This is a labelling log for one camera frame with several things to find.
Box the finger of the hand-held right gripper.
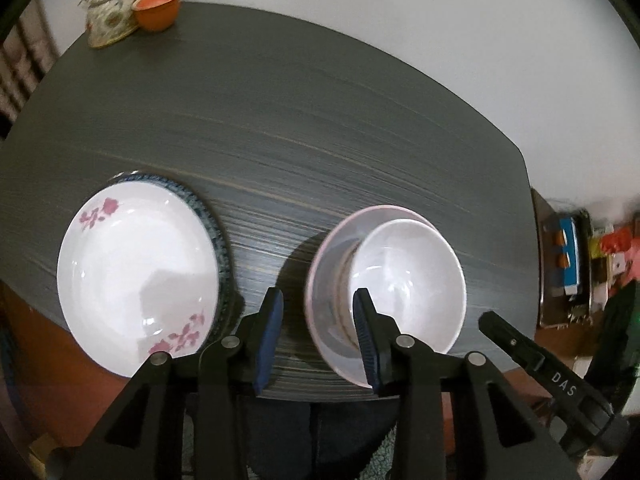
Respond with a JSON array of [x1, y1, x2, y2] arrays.
[[479, 311, 547, 372]]

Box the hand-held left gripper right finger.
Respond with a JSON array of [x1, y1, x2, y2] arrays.
[[351, 287, 576, 480]]

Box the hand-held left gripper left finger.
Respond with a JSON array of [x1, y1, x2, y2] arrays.
[[75, 286, 286, 480]]

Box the pink bowl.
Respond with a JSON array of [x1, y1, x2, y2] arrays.
[[304, 205, 443, 388]]

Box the white bowl with orange band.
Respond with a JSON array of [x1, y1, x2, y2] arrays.
[[339, 218, 467, 356]]

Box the large blue floral plate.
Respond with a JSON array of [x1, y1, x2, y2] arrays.
[[110, 171, 236, 356]]

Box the white plate with pink flowers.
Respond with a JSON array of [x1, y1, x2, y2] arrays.
[[56, 182, 221, 378]]

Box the wooden side shelf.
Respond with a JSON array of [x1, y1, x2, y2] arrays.
[[530, 187, 608, 331]]

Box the blue box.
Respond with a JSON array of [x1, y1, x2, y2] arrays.
[[555, 216, 583, 297]]

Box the person's dark trousers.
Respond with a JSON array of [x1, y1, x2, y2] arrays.
[[245, 400, 401, 480]]

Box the red object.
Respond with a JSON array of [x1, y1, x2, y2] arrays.
[[599, 230, 640, 281]]

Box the orange cup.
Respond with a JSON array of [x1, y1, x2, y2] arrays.
[[131, 0, 182, 32]]

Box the floral ceramic teapot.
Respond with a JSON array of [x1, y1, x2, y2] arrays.
[[79, 0, 168, 50]]

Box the striped beige curtain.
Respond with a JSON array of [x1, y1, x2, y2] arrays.
[[0, 5, 56, 131]]

